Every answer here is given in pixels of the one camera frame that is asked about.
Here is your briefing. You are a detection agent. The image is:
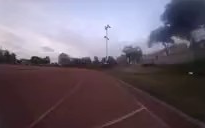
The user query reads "floodlight pole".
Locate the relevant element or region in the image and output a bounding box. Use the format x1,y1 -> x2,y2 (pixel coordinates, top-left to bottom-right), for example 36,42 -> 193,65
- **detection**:
103,24 -> 112,63

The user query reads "round tree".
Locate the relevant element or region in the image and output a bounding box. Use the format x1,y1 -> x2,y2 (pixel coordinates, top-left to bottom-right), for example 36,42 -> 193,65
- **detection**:
121,45 -> 144,65

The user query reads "pale building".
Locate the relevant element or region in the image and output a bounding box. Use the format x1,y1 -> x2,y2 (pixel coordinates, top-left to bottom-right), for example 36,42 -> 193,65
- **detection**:
58,52 -> 71,66

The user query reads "red running track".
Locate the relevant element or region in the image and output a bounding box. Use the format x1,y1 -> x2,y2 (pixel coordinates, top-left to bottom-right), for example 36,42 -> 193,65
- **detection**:
0,63 -> 204,128

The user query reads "grey kerb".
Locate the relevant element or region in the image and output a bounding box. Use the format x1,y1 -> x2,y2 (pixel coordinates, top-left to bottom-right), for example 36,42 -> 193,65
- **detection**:
118,79 -> 205,128

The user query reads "long fence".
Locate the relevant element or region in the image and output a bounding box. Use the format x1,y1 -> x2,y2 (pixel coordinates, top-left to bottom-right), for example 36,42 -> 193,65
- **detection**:
139,38 -> 205,66

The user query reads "grass verge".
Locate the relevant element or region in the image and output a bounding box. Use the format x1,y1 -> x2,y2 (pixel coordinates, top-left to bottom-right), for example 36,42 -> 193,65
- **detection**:
103,63 -> 205,123

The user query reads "large dark tree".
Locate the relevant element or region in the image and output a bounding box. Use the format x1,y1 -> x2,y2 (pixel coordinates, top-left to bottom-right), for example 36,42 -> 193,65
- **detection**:
148,0 -> 205,56

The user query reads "row of distant trees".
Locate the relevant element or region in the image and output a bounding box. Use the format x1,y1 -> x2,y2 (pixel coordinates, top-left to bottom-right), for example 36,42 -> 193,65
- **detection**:
0,48 -> 119,66

